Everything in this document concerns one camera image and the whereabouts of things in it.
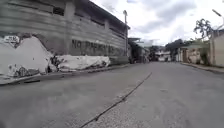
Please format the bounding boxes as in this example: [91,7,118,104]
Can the dark trees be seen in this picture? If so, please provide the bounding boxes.
[164,38,188,54]

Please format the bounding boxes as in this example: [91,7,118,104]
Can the tall sparse tree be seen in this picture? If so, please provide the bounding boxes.
[193,18,214,43]

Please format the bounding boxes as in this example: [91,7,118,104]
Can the low white tarp heap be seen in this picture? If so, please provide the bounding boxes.
[56,54,112,72]

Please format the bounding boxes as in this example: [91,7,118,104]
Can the beige wall with fence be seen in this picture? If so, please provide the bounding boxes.
[209,29,224,68]

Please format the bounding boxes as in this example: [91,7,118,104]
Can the large grey concrete building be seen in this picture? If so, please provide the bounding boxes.
[0,0,131,66]

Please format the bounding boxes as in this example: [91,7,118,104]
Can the white building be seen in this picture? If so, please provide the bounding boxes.
[154,49,172,63]

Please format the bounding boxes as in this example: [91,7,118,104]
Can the street lamp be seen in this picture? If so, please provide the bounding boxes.
[211,8,224,31]

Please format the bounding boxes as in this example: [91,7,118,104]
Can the grey house with dark grille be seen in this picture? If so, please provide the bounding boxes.
[127,37,151,64]

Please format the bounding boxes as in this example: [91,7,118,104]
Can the large white tarp heap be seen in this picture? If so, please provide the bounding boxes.
[0,34,56,79]

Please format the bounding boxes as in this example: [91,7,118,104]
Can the concrete sidewalk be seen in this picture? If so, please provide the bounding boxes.
[0,62,134,86]
[179,61,224,75]

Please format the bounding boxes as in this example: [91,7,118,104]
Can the utility pole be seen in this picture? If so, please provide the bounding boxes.
[122,9,129,58]

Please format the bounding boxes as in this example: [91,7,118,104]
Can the grey concrete road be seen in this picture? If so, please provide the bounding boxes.
[0,61,224,128]

